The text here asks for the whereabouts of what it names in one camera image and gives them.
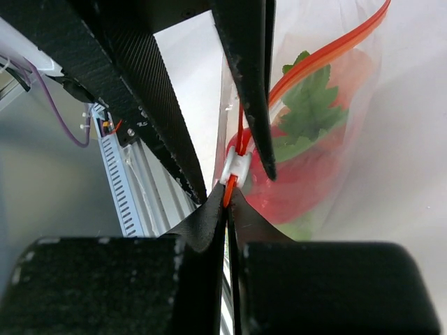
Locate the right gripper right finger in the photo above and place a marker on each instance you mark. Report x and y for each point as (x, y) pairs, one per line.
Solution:
(282, 286)

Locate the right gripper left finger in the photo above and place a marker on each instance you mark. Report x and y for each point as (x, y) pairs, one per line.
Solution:
(120, 285)

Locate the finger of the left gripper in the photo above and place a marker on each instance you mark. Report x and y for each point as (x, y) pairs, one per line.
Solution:
(246, 32)
(106, 49)

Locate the green cabbage toy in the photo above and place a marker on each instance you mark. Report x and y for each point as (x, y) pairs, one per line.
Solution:
(299, 229)

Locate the clear orange zip top bag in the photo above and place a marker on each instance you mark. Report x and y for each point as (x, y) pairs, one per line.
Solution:
(308, 35)

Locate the red bell pepper toy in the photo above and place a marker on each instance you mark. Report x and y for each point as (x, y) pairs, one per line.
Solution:
(306, 174)

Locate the orange carrot toy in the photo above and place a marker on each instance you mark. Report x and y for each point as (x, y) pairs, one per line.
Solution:
(320, 102)

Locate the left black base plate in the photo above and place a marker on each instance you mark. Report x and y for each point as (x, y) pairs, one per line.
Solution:
(115, 126)

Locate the aluminium mounting rail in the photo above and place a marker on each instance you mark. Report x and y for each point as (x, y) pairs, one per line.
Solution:
(160, 202)

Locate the white slotted cable duct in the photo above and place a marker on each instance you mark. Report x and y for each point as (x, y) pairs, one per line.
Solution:
(118, 180)

